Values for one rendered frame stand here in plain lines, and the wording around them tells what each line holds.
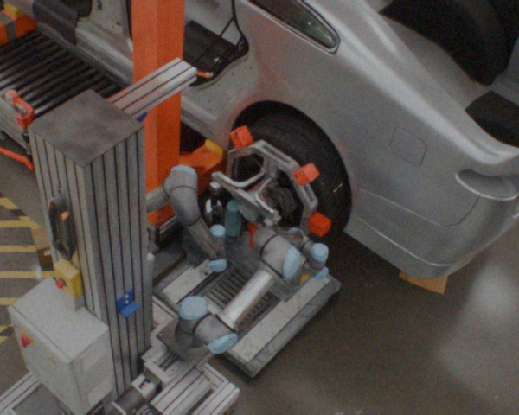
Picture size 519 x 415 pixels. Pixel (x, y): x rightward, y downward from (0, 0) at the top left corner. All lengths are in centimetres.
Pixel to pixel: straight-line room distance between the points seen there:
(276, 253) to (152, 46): 101
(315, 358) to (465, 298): 110
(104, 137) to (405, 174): 152
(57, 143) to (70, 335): 81
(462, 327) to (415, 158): 161
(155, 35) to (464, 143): 135
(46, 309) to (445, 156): 171
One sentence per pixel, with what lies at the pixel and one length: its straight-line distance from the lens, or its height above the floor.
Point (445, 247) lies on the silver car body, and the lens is 327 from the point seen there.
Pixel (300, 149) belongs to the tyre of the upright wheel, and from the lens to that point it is 332.
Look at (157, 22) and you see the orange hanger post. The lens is 289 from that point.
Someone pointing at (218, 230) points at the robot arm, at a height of 96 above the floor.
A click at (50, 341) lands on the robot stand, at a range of 258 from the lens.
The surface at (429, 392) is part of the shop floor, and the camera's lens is 407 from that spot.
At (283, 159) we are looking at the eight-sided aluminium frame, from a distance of 335.
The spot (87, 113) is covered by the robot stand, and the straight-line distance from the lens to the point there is 213.
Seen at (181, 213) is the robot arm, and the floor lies 126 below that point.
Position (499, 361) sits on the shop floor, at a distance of 434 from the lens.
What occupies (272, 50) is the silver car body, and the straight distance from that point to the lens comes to 325.
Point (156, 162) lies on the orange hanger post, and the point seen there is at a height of 102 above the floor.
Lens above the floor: 342
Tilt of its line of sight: 48 degrees down
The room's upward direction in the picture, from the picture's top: 10 degrees clockwise
